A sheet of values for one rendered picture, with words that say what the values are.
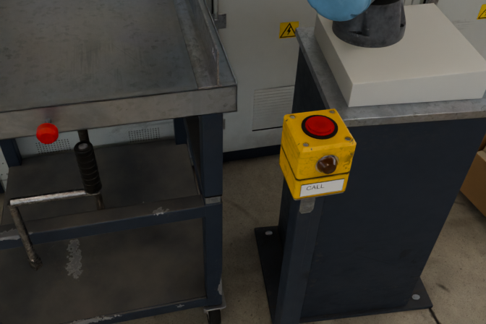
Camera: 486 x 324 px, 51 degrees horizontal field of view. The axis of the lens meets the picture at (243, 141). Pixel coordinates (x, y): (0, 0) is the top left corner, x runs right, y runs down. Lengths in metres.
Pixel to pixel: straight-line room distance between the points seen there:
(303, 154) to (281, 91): 1.10
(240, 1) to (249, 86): 0.31
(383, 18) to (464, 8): 0.85
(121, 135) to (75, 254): 0.48
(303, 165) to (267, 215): 1.08
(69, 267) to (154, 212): 0.46
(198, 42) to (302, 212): 0.38
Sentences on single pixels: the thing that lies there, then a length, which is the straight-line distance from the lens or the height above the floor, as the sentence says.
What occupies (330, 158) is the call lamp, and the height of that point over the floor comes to 0.88.
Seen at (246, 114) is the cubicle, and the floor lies 0.23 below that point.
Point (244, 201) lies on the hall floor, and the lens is 1.80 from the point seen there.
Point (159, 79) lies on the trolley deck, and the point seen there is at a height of 0.85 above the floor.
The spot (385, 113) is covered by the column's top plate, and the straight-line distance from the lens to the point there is 1.01.
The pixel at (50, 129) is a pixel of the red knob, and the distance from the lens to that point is 0.84.
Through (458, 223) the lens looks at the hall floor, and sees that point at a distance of 1.91.
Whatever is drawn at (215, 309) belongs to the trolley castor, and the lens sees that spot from 1.41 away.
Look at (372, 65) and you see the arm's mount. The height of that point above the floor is 0.81.
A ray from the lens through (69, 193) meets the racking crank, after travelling 0.95.
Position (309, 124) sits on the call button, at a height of 0.91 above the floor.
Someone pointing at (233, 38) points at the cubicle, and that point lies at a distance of 1.60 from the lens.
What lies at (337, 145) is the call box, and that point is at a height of 0.90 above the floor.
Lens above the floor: 1.35
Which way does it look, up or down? 42 degrees down
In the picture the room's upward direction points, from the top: 2 degrees clockwise
